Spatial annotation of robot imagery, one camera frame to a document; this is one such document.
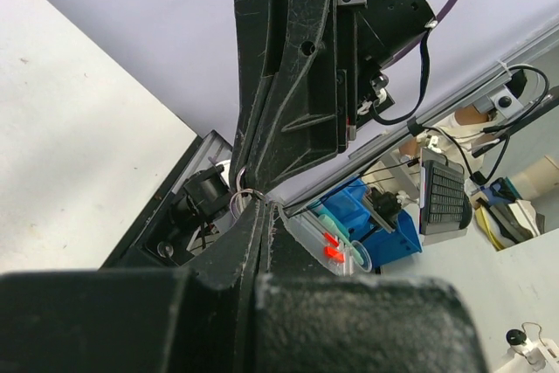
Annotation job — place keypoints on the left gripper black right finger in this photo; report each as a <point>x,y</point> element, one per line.
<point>319,322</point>

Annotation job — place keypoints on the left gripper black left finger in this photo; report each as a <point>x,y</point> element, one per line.
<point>194,318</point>

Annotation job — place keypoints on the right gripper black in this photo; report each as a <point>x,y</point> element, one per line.
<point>288,116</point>

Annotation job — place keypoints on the silver split keyring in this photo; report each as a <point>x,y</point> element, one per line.
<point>242,196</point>

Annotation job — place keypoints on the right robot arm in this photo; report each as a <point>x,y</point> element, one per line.
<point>385,28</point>

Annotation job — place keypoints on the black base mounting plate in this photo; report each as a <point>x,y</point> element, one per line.
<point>181,215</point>

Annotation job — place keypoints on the blue plastic bin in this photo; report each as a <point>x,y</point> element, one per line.
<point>375,219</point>

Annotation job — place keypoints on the black keyboard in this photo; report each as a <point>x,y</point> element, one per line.
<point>443,198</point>

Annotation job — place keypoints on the person in white shirt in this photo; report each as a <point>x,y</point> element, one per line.
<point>464,125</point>

